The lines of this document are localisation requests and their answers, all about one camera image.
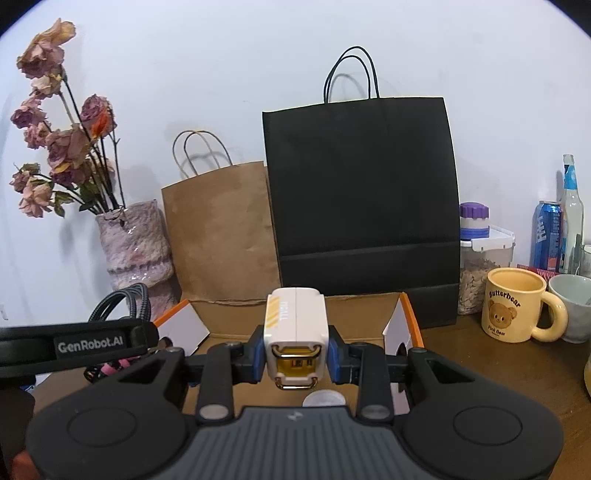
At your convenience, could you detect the red cardboard box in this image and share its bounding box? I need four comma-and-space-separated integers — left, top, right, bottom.
34, 292, 426, 416

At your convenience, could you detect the purple lidded jar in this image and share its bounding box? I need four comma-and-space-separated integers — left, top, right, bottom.
459, 202, 490, 241

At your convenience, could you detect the black paper bag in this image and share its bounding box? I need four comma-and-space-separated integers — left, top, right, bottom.
262, 46, 461, 329

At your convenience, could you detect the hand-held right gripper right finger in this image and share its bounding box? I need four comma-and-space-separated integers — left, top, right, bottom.
325, 325, 476, 424

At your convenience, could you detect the brown paper bag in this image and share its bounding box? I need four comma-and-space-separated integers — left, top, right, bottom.
161, 130, 282, 305

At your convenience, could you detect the clear food container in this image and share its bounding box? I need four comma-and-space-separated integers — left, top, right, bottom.
457, 224, 515, 315

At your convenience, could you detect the white ceramic cup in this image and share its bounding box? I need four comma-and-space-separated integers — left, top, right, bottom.
547, 274, 591, 344

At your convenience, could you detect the white and yellow charger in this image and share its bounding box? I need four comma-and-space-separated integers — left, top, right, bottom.
262, 286, 331, 392

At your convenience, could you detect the white round lid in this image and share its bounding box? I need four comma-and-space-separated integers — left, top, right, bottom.
302, 390, 346, 408

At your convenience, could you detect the grey braided cable bundle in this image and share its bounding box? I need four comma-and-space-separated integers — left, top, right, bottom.
83, 282, 154, 381

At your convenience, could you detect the clear glass bottle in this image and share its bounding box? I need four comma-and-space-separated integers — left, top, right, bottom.
558, 154, 585, 275

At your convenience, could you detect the pink mottled ceramic vase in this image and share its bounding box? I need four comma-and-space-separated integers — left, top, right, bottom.
95, 199, 178, 319

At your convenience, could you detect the yellow bear mug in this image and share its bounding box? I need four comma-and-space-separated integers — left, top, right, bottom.
481, 268, 570, 344

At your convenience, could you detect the blue drink can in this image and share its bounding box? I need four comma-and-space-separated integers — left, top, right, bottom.
531, 200, 564, 272

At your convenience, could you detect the dried pink rose bouquet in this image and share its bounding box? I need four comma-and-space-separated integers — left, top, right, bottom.
9, 18, 127, 220

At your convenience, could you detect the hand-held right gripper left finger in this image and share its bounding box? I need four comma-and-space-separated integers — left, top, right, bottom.
111, 325, 269, 424

